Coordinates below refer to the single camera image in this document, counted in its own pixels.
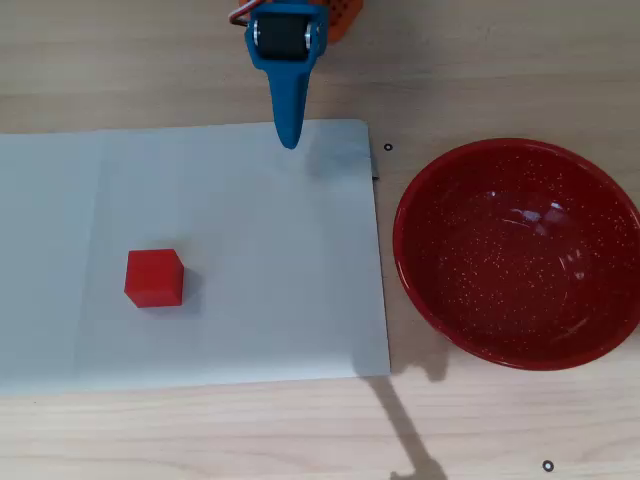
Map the white paper sheet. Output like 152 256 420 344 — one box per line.
0 118 392 397

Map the white red servo cable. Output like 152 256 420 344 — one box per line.
228 0 252 26

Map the blue gripper black motor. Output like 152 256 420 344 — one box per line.
245 0 330 151

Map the red speckled bowl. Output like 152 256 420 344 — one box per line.
392 138 640 372

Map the red cube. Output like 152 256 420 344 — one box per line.
123 248 185 309

